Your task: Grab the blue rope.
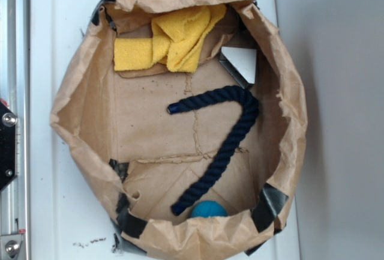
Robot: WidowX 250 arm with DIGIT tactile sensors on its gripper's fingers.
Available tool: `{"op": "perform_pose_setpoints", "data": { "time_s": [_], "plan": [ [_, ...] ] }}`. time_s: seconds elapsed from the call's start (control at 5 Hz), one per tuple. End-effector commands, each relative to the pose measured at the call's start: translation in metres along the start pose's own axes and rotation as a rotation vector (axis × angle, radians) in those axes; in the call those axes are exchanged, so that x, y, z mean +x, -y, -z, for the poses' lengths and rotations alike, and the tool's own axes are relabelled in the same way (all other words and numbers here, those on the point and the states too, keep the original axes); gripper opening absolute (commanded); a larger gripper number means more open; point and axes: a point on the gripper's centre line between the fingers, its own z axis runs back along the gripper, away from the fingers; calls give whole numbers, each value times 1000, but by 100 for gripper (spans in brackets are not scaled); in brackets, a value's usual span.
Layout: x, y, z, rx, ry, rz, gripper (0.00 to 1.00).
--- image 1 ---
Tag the brown paper bag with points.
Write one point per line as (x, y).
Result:
(138, 158)

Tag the shiny metal triangular block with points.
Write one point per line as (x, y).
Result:
(241, 64)

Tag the yellow microfiber cloth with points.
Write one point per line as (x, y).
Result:
(177, 41)

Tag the teal blue ball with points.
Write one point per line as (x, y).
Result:
(208, 209)

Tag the white plastic tray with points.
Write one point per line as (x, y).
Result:
(67, 219)

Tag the black mounting bracket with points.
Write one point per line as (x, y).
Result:
(7, 145)

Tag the aluminium frame rail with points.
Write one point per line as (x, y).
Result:
(15, 203)

